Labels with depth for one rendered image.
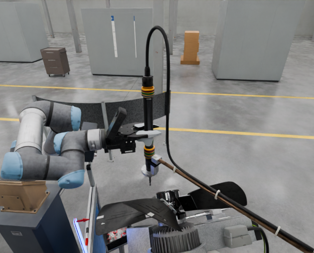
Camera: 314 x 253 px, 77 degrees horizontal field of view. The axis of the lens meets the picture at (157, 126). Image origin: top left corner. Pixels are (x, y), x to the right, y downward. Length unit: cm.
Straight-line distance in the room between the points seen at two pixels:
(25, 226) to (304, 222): 263
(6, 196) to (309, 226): 277
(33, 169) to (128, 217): 52
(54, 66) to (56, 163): 714
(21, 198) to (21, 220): 13
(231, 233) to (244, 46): 629
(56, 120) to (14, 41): 983
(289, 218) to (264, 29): 539
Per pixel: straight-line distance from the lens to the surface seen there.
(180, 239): 98
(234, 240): 106
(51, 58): 771
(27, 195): 133
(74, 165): 68
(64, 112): 99
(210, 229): 108
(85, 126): 159
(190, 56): 892
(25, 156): 67
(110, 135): 71
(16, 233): 153
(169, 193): 99
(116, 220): 102
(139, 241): 115
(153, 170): 81
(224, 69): 698
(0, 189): 139
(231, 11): 677
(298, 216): 293
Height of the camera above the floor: 201
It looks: 30 degrees down
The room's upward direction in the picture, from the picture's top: straight up
